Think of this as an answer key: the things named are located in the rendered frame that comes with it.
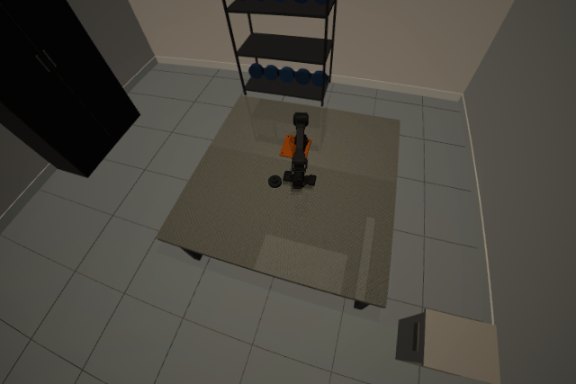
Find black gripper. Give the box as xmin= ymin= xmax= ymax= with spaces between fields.
xmin=283 ymin=171 xmax=316 ymax=186

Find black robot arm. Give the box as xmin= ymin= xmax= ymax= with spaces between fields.
xmin=292 ymin=112 xmax=309 ymax=189

